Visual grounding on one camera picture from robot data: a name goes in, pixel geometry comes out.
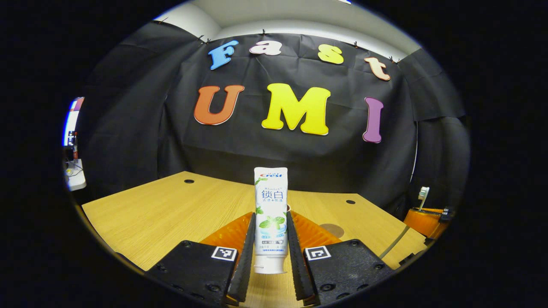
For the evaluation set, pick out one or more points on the black backdrop cloth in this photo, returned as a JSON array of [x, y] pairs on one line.
[[257, 149]]

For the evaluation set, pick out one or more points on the wooden desktop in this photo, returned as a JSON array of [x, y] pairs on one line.
[[171, 214]]

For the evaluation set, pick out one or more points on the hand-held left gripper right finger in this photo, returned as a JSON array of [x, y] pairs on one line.
[[295, 265]]

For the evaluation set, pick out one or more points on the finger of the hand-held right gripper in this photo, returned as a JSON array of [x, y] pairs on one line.
[[424, 222]]

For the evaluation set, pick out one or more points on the round brown coaster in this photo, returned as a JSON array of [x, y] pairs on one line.
[[332, 231]]

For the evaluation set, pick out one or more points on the bright screen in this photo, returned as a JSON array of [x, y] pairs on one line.
[[72, 119]]

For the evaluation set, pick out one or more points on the white toothpaste tube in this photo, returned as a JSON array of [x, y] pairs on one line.
[[270, 192]]

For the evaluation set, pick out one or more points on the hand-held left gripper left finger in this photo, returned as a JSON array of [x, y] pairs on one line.
[[246, 256]]

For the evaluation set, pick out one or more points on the white side table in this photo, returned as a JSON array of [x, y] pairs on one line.
[[76, 175]]

